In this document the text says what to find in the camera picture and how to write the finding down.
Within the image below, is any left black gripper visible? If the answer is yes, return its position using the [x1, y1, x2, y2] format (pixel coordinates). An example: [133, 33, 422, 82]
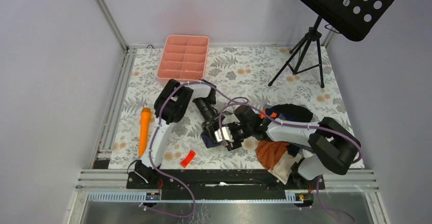
[194, 97, 225, 143]

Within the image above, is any navy underwear beige waistband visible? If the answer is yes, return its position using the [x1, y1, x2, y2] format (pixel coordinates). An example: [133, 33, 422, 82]
[201, 131, 221, 149]

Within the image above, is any orange toy microphone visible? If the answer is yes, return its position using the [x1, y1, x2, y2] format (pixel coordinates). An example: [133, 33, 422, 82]
[138, 107, 152, 157]

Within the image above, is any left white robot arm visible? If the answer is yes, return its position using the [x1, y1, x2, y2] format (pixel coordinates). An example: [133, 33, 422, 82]
[134, 79, 221, 189]

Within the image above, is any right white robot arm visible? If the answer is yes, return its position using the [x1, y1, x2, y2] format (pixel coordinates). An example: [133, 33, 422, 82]
[212, 104, 361, 189]

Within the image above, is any orange garment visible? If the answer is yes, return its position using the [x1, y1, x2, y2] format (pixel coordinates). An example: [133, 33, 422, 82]
[255, 109, 289, 172]

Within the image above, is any black garment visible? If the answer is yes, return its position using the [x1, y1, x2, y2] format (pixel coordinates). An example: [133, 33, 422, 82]
[263, 104, 313, 122]

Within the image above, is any pink divided organizer tray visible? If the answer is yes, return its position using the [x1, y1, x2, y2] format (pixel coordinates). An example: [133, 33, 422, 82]
[156, 35, 209, 85]

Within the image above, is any white cream garment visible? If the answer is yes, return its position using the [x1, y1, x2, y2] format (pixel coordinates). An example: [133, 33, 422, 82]
[267, 151, 303, 184]

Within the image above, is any small red plastic piece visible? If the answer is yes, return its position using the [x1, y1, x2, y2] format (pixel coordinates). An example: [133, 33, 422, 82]
[180, 150, 196, 167]

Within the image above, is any black music stand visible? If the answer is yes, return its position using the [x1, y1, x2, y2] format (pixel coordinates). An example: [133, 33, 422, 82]
[276, 0, 395, 77]

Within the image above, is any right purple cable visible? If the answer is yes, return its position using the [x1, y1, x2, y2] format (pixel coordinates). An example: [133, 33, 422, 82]
[218, 101, 363, 224]

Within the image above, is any purple cable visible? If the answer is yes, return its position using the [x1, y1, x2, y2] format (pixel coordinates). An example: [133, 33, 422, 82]
[139, 80, 250, 219]
[218, 101, 363, 224]

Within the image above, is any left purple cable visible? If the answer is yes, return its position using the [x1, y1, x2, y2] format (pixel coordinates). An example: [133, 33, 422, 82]
[139, 80, 250, 219]

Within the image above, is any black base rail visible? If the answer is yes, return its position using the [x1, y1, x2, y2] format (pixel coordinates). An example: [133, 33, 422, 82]
[126, 170, 325, 201]

